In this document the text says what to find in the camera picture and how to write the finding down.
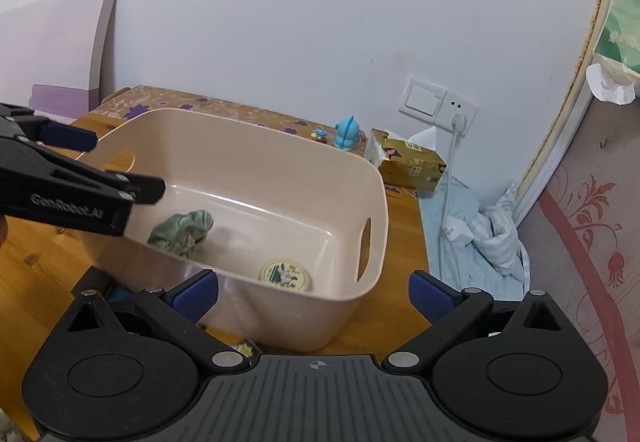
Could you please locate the blue cartoon tissue pack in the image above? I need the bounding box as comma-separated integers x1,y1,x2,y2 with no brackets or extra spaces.
107,286,134,303

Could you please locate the gold tissue box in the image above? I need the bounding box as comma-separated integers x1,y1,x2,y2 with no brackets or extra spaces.
363,128,447,192

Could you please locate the white wall light switch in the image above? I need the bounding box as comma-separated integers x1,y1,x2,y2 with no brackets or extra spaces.
398,77,447,123

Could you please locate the beige plastic storage basket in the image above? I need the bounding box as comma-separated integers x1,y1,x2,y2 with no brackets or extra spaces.
81,109,388,352

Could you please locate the light blue bed blanket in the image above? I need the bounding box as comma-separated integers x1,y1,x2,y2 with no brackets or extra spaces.
418,180,530,301

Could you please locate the white power adapter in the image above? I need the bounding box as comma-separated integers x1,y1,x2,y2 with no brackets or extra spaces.
442,215,474,245

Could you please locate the pink purple board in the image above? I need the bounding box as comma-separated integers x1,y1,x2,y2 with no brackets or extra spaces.
0,0,115,123

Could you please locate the floral patterned headboard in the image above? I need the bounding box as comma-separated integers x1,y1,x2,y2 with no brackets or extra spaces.
518,0,639,441

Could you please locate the round yellow tin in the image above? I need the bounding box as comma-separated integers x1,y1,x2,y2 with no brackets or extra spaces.
258,259,311,292

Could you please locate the white wall socket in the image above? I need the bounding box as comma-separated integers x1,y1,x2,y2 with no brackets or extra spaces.
434,90,478,137

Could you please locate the blue cartoon figurine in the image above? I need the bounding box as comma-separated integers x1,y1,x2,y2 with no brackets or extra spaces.
333,116,360,152

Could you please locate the purple cartoon card box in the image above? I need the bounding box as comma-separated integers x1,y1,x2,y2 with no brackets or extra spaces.
233,338,262,358

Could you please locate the brown floral table mat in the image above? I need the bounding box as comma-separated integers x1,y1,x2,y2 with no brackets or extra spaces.
88,84,420,199

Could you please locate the green crumpled cloth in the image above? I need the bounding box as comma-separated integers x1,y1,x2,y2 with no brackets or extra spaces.
146,209,214,258

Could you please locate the green tissue pack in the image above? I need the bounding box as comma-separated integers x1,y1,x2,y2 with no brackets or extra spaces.
586,0,640,106

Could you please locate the small colourful toy figure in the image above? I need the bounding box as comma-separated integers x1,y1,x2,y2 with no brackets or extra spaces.
310,128,328,144

